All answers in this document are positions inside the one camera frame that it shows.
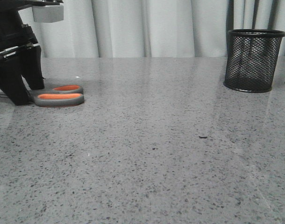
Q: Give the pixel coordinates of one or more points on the black mesh pen bucket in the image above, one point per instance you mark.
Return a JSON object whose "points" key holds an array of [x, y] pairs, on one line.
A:
{"points": [[252, 59]]}

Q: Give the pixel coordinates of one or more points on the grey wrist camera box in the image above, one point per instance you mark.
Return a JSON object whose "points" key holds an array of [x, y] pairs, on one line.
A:
{"points": [[48, 14]]}

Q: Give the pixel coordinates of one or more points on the grey and orange scissors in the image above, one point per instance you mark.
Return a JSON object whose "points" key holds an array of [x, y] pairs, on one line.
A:
{"points": [[55, 96]]}

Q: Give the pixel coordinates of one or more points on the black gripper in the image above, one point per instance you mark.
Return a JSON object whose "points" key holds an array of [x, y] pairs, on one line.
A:
{"points": [[15, 36]]}

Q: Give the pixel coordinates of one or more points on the grey curtain backdrop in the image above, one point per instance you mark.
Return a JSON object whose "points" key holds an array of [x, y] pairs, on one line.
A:
{"points": [[152, 28]]}

